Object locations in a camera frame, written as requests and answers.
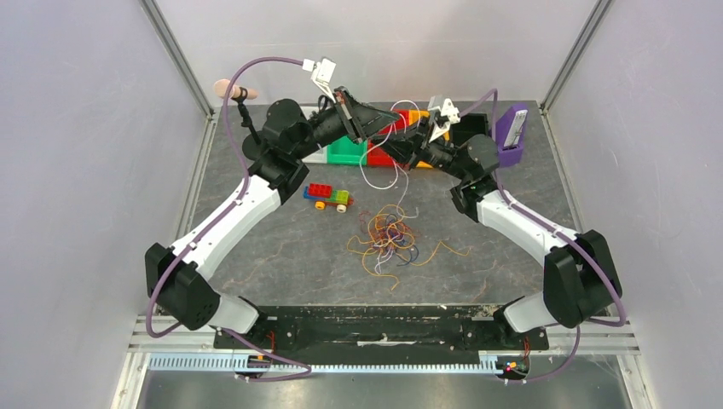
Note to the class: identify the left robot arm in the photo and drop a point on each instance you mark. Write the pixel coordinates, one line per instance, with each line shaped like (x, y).
(178, 276)

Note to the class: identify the red bin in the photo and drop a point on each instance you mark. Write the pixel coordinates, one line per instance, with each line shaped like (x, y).
(377, 156)

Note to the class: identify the toy brick car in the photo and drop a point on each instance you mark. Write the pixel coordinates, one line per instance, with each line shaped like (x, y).
(325, 196)

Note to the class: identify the white bin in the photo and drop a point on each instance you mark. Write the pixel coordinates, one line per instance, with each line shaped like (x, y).
(318, 157)

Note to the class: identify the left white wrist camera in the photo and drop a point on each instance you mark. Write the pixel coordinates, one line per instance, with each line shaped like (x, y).
(321, 74)

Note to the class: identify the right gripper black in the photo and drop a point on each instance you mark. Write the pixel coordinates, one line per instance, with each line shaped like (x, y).
(423, 135)

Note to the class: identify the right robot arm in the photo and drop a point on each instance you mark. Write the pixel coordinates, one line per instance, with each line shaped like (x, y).
(580, 281)

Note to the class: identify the green bin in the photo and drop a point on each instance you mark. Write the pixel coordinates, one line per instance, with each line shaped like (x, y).
(346, 152)

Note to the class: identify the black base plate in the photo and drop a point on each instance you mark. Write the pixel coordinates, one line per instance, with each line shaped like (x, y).
(396, 334)

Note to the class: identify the pink microphone on stand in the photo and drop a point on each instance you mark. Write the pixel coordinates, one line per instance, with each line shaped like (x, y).
(255, 148)

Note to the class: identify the white slotted cable duct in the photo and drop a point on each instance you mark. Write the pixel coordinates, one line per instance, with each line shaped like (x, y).
(485, 364)

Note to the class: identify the yellow bin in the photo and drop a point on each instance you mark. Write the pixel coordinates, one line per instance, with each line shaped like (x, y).
(414, 116)

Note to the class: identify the purple metronome holder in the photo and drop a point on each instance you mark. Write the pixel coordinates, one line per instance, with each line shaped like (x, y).
(509, 137)

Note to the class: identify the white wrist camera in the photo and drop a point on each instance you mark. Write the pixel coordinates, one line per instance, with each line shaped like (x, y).
(442, 114)
(321, 74)

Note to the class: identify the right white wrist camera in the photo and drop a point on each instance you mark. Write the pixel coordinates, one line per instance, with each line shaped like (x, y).
(442, 114)

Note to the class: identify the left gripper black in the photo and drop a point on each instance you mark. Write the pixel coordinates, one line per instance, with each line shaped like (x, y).
(359, 119)

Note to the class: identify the black bin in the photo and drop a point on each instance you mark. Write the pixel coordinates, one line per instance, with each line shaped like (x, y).
(470, 125)

